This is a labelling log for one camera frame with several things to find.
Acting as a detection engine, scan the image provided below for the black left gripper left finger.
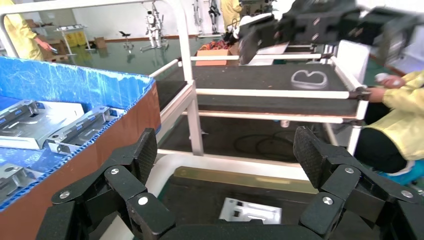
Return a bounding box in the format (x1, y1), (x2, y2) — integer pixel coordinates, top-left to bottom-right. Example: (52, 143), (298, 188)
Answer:
(36, 127), (176, 240)

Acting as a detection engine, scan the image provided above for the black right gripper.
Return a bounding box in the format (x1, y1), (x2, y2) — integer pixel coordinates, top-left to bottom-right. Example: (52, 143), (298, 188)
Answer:
(237, 0), (424, 65)

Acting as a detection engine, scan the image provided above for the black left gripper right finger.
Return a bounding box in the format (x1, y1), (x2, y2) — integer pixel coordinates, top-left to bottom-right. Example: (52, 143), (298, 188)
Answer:
(293, 125), (424, 240)

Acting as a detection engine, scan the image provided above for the silver stamped metal bracket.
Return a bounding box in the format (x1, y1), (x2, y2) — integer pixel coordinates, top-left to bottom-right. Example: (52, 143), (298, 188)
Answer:
(44, 105), (127, 156)
(0, 99), (85, 151)
(218, 197), (283, 225)
(0, 162), (44, 204)

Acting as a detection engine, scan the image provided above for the blue cardboard tray box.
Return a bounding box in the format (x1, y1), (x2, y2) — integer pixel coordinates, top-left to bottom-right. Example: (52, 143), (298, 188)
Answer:
(0, 56), (162, 240)

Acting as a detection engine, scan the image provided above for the orange cardboard box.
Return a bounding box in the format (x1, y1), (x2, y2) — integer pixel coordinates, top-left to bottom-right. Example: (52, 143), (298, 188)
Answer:
(195, 48), (232, 66)

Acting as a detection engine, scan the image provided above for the small brown cardboard box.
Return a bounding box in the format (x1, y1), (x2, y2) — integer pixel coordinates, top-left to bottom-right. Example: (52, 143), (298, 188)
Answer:
(93, 36), (108, 50)

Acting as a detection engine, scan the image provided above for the black work mat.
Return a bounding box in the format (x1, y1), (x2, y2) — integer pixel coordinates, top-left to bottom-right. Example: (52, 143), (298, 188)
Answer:
(158, 175), (388, 240)

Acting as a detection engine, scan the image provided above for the black rack shelf mat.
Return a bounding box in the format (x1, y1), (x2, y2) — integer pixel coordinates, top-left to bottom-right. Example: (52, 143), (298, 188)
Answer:
(155, 62), (362, 117)

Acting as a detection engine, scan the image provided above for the standing person in yellow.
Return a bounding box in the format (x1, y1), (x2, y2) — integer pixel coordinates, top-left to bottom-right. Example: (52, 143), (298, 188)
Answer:
(220, 0), (244, 32)

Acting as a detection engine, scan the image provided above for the person with black trousers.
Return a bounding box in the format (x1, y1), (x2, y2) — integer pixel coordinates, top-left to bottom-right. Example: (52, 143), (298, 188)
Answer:
(354, 70), (424, 186)

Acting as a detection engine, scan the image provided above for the dark humanoid robot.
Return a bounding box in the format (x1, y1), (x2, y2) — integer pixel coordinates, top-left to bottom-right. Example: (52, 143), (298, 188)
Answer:
(206, 0), (222, 26)

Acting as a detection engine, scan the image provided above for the small black stand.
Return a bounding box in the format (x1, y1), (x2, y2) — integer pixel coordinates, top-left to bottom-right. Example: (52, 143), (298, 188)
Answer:
(119, 30), (134, 54)

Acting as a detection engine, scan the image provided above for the small white humanoid robot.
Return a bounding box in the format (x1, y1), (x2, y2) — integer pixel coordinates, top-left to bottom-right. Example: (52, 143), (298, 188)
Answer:
(140, 1), (170, 52)

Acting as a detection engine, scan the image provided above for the white table with yellow load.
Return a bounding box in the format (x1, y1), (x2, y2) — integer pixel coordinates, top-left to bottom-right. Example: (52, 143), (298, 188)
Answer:
(54, 24), (90, 57)

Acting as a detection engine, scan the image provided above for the person in long yellow coat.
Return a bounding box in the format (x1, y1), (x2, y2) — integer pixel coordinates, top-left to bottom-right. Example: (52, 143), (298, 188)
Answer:
(0, 0), (58, 62)

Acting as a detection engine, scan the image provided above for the white tube rack frame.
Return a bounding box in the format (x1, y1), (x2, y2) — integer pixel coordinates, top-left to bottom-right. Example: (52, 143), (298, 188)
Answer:
(0, 0), (370, 157)

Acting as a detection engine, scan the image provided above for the orange cable pile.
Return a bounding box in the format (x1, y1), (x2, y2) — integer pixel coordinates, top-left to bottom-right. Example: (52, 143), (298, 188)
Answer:
(198, 39), (233, 51)

